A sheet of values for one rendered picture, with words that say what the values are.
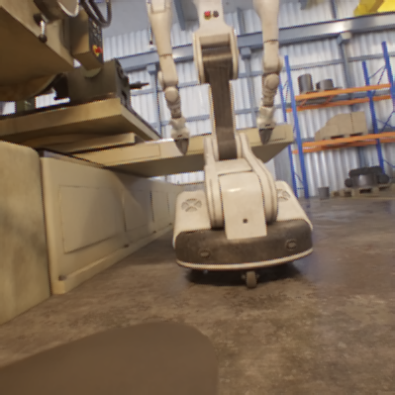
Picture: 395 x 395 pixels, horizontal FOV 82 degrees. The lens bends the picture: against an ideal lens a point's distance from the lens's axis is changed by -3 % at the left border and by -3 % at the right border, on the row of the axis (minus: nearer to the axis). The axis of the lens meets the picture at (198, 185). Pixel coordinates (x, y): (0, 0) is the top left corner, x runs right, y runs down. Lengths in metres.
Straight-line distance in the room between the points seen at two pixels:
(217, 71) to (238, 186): 0.62
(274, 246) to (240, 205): 0.17
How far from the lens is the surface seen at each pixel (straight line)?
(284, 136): 1.50
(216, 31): 1.31
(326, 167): 8.93
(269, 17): 1.19
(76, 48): 1.48
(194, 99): 9.02
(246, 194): 0.80
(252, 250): 0.80
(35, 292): 1.10
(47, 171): 1.17
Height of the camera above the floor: 0.32
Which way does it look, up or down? 3 degrees up
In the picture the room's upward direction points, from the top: 6 degrees counter-clockwise
